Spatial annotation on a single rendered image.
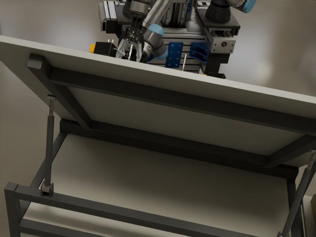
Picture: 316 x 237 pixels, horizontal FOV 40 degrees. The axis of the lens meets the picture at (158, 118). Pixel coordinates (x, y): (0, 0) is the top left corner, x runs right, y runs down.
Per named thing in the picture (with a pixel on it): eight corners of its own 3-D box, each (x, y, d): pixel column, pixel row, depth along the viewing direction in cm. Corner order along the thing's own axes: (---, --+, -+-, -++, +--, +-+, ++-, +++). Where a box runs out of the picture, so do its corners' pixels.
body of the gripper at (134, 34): (122, 40, 178) (129, 11, 175) (122, 39, 186) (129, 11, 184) (140, 45, 179) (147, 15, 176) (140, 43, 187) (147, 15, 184)
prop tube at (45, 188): (44, 187, 161) (48, 113, 148) (52, 189, 161) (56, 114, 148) (41, 193, 158) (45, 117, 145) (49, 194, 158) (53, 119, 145)
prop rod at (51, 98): (47, 95, 142) (43, 169, 155) (55, 97, 142) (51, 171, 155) (49, 93, 144) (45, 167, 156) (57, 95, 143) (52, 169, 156)
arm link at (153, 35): (167, 35, 210) (162, 24, 202) (155, 53, 207) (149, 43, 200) (154, 30, 213) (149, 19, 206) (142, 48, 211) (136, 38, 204)
